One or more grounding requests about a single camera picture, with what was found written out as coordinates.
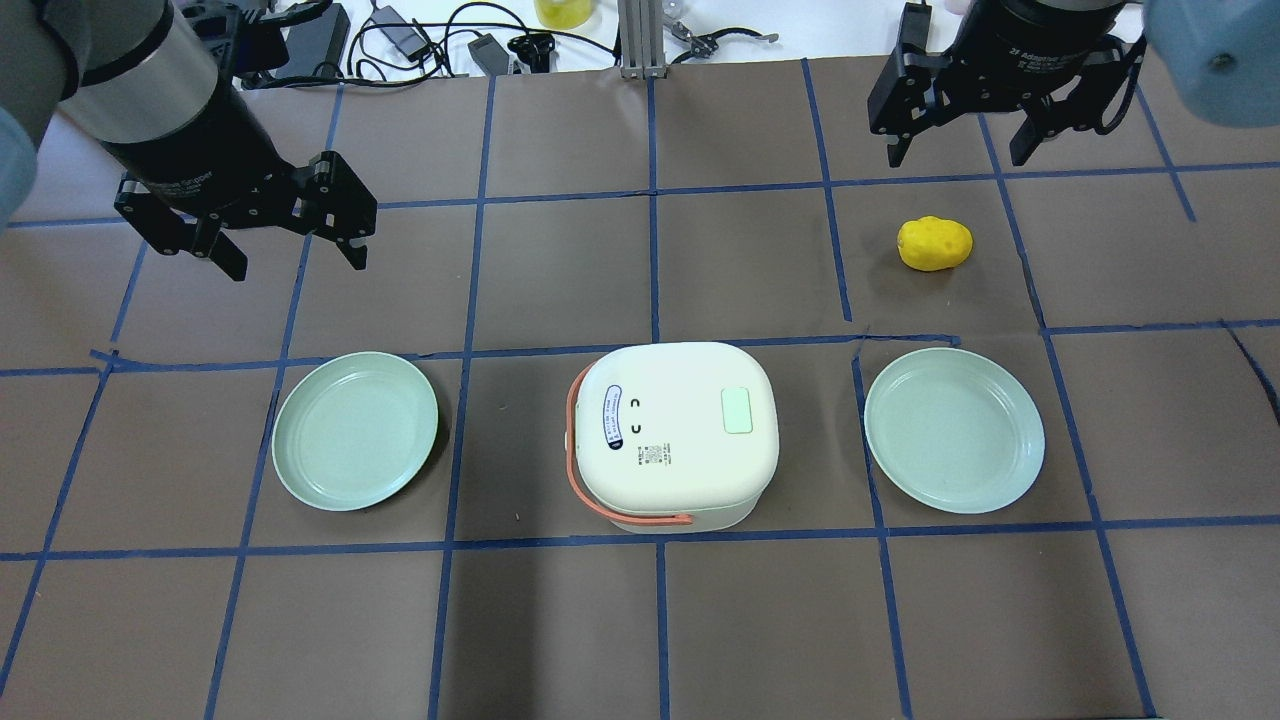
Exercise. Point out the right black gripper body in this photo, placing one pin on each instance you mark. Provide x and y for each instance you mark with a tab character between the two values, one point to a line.
1040	60

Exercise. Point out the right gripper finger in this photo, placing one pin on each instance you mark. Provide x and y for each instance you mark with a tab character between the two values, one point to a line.
916	89
1099	101

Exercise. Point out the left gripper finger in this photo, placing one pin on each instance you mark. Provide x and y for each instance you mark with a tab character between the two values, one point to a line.
326	199
167	232

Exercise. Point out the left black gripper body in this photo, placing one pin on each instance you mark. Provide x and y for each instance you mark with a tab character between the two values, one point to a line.
192	138

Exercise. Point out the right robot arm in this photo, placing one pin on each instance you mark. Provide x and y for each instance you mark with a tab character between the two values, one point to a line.
1221	56

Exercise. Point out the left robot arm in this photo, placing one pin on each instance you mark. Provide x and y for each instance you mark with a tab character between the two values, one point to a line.
152	83

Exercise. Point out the yellow potato toy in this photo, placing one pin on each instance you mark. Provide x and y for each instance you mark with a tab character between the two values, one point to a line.
934	244

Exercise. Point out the black laptop power brick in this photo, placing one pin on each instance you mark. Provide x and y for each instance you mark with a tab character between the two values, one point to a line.
315	47

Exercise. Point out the black clamp tool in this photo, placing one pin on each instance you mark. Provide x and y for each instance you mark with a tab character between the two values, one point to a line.
699	47

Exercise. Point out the small grey adapter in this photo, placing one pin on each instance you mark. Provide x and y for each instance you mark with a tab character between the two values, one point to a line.
491	57

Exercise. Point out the left pale green plate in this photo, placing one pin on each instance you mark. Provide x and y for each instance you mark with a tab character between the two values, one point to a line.
354	431

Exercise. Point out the pale green plate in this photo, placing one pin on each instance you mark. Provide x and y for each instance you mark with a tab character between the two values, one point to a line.
954	430
354	431

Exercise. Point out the yellow cup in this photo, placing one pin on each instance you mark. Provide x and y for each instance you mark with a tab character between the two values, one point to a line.
564	14

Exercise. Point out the right pale green plate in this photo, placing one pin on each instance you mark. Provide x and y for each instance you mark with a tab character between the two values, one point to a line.
954	430

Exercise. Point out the black power adapter with cable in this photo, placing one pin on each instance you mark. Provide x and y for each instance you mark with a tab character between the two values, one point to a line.
390	50

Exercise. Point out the aluminium profile post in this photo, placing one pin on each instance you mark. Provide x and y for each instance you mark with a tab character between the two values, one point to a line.
640	32

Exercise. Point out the white rice cooker orange handle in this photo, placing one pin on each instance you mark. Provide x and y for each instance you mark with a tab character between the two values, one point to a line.
671	438

